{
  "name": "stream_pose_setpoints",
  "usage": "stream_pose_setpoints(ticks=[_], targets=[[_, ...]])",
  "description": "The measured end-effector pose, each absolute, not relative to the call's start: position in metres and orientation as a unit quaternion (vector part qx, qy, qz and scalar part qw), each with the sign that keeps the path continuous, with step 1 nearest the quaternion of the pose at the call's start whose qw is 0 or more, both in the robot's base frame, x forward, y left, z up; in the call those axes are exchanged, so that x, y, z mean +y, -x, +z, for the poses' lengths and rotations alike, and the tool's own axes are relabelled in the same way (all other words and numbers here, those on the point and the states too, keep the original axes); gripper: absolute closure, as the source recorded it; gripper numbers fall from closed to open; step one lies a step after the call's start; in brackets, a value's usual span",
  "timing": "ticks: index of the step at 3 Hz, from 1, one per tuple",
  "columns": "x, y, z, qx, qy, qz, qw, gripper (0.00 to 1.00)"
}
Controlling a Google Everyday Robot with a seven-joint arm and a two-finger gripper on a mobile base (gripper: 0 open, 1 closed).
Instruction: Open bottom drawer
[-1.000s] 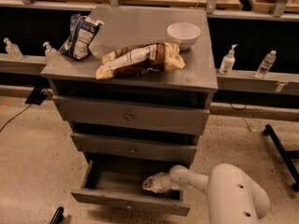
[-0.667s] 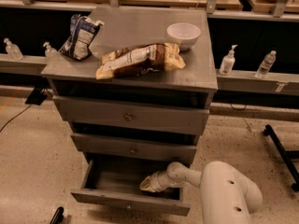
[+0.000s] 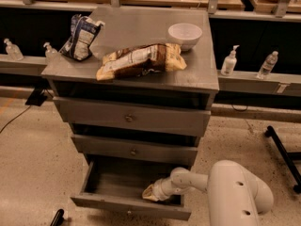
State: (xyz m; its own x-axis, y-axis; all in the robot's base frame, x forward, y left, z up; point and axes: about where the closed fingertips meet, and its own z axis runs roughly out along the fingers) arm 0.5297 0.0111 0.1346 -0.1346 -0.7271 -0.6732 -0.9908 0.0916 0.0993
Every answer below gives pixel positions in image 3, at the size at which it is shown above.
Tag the grey middle drawer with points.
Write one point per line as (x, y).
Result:
(132, 149)

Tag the white bowl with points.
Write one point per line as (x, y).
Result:
(184, 34)

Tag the black stand leg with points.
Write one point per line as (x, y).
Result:
(288, 157)

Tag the grey bottom drawer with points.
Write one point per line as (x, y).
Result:
(116, 184)

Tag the blue white snack bag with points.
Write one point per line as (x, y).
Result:
(83, 32)

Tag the grey top drawer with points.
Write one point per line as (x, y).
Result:
(151, 118)

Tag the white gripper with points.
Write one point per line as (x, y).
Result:
(162, 188)

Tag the clear water bottle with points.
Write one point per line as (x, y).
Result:
(268, 65)

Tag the clear sanitizer bottle near cabinet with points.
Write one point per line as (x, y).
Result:
(50, 52)

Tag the black floor box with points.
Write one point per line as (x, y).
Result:
(37, 97)

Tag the white pump bottle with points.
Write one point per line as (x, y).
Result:
(229, 62)

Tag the clear sanitizer bottle far left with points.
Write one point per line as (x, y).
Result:
(13, 50)

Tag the grey drawer cabinet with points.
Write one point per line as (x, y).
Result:
(191, 88)

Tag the brown yellow chip bag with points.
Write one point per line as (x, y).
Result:
(141, 60)

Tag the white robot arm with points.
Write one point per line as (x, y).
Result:
(236, 196)

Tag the black object bottom edge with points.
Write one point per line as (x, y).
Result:
(58, 218)

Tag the grey drawer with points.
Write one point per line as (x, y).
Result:
(116, 184)
(132, 149)
(151, 118)

